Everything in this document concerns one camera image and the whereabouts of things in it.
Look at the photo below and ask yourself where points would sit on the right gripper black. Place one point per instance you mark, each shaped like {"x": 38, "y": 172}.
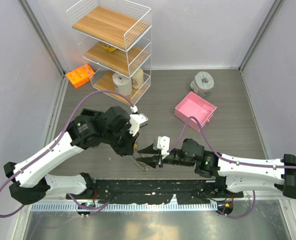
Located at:
{"x": 152, "y": 160}

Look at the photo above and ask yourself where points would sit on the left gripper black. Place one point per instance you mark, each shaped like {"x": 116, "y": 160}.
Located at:
{"x": 128, "y": 148}

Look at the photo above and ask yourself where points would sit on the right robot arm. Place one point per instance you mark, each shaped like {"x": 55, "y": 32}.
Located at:
{"x": 232, "y": 174}

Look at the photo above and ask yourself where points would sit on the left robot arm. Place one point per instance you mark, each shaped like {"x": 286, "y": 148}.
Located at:
{"x": 114, "y": 127}

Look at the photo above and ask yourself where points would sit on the black plastic bin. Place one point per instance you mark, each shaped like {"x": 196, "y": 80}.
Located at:
{"x": 89, "y": 112}

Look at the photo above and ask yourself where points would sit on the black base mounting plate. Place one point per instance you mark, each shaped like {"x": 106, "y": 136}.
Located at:
{"x": 157, "y": 192}

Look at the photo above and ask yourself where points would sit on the white toilet paper roll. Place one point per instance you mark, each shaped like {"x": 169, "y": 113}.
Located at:
{"x": 123, "y": 85}

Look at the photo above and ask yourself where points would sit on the cream lotion bottle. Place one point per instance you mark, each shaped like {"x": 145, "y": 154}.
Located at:
{"x": 138, "y": 79}

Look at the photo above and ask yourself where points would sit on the pink open box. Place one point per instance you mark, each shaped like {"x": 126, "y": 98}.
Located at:
{"x": 194, "y": 105}

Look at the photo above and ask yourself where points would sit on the orange plastic crate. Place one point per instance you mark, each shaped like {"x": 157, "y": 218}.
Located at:
{"x": 80, "y": 76}

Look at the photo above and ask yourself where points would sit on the yellow packet on shelf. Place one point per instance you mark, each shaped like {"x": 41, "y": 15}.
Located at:
{"x": 109, "y": 48}

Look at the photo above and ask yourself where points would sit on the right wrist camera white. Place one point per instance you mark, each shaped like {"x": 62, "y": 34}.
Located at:
{"x": 163, "y": 144}

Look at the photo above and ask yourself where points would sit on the white slotted cable duct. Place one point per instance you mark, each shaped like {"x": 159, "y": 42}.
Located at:
{"x": 69, "y": 206}

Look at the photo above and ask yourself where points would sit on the white wire shelf rack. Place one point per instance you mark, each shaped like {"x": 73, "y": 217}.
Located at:
{"x": 115, "y": 39}

